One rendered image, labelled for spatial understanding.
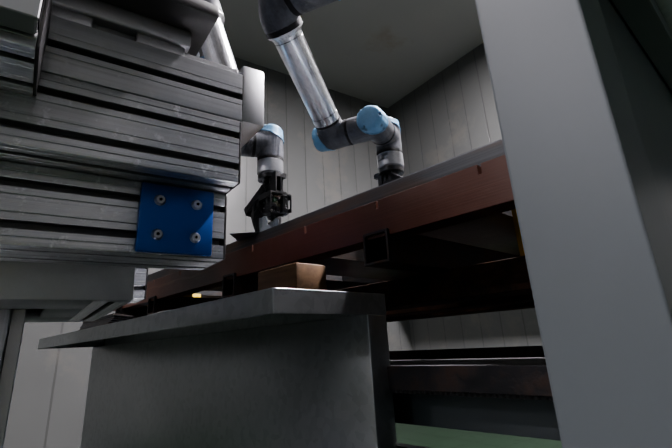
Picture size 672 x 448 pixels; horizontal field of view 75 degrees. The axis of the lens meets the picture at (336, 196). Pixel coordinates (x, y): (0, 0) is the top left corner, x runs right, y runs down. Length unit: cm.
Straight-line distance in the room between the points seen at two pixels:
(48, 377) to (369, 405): 278
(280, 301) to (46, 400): 281
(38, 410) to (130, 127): 283
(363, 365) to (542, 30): 52
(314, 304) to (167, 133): 28
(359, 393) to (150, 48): 53
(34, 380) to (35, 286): 265
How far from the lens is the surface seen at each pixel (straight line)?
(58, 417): 330
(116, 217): 56
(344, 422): 68
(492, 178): 59
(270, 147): 125
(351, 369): 66
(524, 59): 21
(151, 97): 58
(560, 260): 18
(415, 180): 71
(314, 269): 67
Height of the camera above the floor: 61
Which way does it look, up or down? 19 degrees up
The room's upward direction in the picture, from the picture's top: 3 degrees counter-clockwise
